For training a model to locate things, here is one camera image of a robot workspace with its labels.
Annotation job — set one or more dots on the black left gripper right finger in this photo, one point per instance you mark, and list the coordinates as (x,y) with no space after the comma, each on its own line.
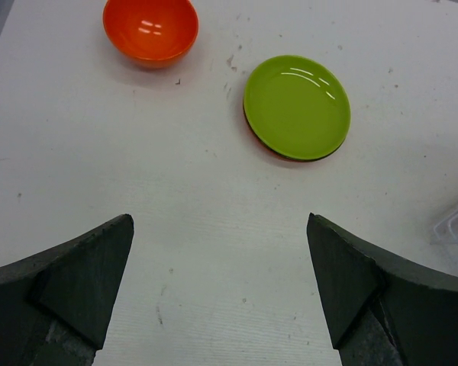
(380,308)

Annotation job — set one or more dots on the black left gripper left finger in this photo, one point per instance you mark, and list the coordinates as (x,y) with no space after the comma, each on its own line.
(56,305)

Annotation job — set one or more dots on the green plastic plate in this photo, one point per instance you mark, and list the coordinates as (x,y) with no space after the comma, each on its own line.
(294,81)

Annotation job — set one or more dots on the orange plastic bowl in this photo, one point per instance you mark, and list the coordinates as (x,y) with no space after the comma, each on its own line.
(152,34)

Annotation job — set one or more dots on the black plastic plate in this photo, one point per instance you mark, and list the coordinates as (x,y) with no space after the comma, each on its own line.
(300,132)

